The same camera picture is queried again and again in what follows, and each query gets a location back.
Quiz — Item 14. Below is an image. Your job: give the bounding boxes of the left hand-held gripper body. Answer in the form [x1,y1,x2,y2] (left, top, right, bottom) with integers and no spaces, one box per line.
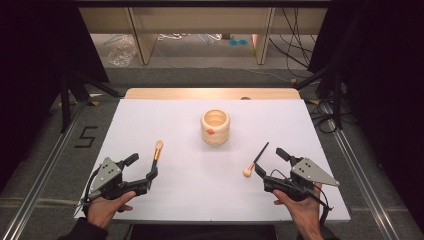
[79,157,150,204]

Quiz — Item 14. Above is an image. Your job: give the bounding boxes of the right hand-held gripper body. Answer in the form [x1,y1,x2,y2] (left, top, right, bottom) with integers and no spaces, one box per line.
[263,157,341,203]

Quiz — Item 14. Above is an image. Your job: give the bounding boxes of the long thin-handled makeup brush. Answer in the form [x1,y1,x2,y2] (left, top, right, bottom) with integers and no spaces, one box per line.
[242,141,270,178]

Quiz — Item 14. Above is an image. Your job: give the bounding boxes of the short thick makeup brush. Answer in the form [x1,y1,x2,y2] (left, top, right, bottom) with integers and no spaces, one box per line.
[151,139,165,172]

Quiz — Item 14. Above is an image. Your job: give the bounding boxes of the cream ribbed brush holder cup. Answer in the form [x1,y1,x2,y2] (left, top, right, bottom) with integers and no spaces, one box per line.
[200,108,232,147]

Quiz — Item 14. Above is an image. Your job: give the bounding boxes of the person's left hand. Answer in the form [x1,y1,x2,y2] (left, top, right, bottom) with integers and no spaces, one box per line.
[85,190,137,230]

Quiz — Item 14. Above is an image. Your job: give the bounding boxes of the person's right hand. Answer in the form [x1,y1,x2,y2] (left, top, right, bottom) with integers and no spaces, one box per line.
[273,181,325,236]

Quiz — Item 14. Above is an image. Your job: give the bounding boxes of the white board table cover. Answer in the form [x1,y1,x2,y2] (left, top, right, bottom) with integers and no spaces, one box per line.
[73,98,352,223]

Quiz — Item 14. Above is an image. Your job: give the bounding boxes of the person's dark clothed lap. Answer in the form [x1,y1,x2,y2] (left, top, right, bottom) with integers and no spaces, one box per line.
[128,223,278,240]

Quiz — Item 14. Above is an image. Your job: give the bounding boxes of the black metal stand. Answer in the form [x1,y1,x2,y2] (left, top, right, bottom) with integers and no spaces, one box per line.
[293,62,348,131]
[58,68,123,134]

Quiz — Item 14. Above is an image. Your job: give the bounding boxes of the clear plastic bag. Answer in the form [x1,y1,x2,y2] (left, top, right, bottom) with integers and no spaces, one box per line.
[106,35,138,68]

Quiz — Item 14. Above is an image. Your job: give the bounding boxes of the black curtain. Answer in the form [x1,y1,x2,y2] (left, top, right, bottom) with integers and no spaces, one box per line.
[0,0,111,191]
[307,0,424,234]

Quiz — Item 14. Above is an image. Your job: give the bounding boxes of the beige wooden desk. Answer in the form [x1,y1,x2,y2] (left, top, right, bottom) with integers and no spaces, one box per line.
[79,6,328,67]

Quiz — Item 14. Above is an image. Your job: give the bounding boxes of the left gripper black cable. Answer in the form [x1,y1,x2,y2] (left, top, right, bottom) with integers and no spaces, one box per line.
[79,166,102,216]

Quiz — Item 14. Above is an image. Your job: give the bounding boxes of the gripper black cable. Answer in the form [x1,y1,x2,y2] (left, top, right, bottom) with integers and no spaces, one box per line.
[79,166,102,216]
[269,168,334,228]

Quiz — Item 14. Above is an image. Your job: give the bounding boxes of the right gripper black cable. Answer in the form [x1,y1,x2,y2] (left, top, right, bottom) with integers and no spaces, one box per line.
[269,168,334,228]

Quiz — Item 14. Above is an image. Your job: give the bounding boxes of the coiled black floor cables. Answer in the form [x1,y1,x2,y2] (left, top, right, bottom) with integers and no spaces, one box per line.
[308,99,355,135]

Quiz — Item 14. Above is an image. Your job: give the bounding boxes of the aluminium floor rail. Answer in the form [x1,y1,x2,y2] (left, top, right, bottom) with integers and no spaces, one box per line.
[1,106,84,240]
[324,103,403,240]

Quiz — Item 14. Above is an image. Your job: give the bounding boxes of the bundle of hanging black cables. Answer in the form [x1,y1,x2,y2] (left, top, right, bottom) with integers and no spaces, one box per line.
[268,7,318,70]

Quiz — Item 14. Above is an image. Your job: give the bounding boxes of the white cables under desk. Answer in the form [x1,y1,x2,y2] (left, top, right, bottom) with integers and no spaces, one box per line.
[156,32,188,42]

